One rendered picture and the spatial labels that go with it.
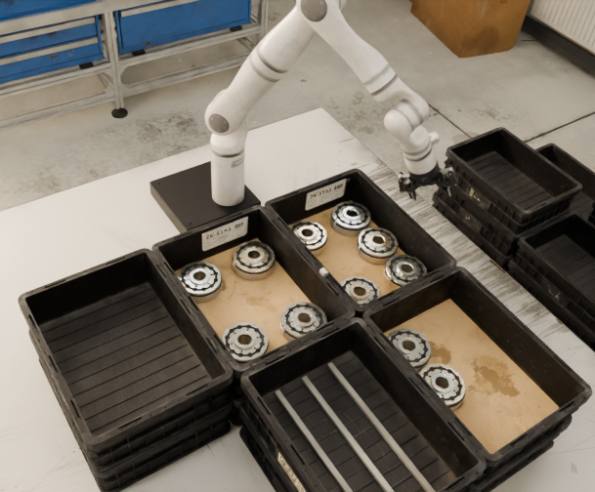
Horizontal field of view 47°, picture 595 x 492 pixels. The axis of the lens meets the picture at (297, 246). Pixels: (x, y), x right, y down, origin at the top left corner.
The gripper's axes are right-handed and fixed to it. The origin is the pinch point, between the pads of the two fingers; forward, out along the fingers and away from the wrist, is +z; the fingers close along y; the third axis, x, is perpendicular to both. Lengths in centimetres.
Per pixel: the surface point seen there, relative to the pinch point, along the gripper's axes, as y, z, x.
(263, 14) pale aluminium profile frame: -97, 65, 174
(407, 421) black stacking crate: -4, -9, -63
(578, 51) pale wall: 58, 179, 220
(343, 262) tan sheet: -21.1, -5.9, -21.4
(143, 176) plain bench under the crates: -85, -10, 13
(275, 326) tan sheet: -33, -17, -43
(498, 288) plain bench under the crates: 13.4, 25.3, -16.0
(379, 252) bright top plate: -12.3, -4.7, -18.9
